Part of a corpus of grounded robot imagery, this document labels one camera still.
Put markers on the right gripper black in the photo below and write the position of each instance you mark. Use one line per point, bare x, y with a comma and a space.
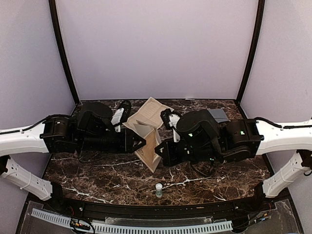
169, 158

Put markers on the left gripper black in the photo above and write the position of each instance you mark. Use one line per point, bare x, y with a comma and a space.
128, 135

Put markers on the beige letter paper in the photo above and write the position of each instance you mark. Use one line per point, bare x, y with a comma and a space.
147, 153

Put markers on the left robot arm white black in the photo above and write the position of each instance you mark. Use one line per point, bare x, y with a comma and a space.
95, 128

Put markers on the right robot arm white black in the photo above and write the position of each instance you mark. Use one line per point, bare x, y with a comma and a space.
199, 137

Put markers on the beige lined letter sheet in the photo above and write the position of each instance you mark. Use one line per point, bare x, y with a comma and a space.
148, 114

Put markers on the grey envelope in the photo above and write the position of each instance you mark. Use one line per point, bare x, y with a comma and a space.
219, 115

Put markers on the small electronics board with leds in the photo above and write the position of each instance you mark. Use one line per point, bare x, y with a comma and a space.
77, 225

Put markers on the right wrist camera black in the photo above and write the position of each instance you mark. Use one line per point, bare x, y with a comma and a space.
170, 119

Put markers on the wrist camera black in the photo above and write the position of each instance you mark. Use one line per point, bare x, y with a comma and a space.
121, 115
170, 119

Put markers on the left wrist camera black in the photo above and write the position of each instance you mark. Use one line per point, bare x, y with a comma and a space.
121, 115

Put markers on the white slotted cable duct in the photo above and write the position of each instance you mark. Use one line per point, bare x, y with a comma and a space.
138, 226

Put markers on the black front table rail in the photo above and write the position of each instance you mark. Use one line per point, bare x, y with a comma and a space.
233, 209

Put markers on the black left frame post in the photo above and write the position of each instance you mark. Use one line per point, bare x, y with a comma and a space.
61, 50

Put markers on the black frame post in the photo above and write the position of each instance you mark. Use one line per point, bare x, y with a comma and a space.
61, 50
252, 50

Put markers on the black right frame post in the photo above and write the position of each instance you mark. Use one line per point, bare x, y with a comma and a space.
252, 50

